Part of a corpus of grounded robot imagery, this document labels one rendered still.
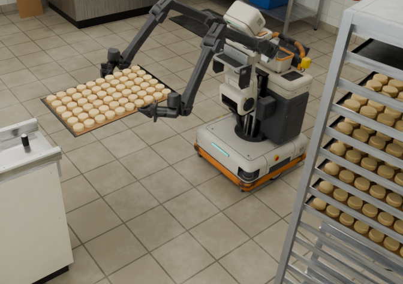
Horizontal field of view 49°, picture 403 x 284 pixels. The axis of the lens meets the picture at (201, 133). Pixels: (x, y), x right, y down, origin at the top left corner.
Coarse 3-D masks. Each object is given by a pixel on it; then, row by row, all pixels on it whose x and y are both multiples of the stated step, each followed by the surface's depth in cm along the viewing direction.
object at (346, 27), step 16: (352, 16) 121; (336, 48) 128; (336, 64) 130; (336, 80) 134; (320, 112) 141; (320, 128) 144; (320, 144) 150; (304, 176) 157; (304, 192) 160; (288, 240) 177; (288, 256) 183
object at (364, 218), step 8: (312, 192) 162; (320, 192) 159; (328, 200) 159; (336, 200) 156; (344, 208) 155; (360, 216) 152; (368, 224) 152; (376, 224) 149; (384, 232) 149; (392, 232) 147; (400, 240) 146
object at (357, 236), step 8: (304, 208) 168; (312, 208) 165; (320, 216) 164; (328, 216) 162; (336, 224) 161; (344, 232) 160; (352, 232) 158; (360, 240) 157; (368, 240) 155; (376, 248) 154; (384, 248) 152; (392, 256) 151; (400, 256) 149; (400, 264) 150
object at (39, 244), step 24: (0, 144) 220; (24, 144) 219; (48, 168) 211; (0, 192) 200; (24, 192) 208; (48, 192) 218; (0, 216) 207; (24, 216) 216; (48, 216) 226; (0, 240) 214; (24, 240) 224; (48, 240) 234; (0, 264) 221; (24, 264) 232; (48, 264) 243
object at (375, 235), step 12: (312, 204) 170; (324, 204) 168; (336, 216) 165; (348, 216) 164; (360, 228) 159; (372, 228) 162; (372, 240) 157; (384, 240) 156; (396, 240) 155; (396, 252) 154
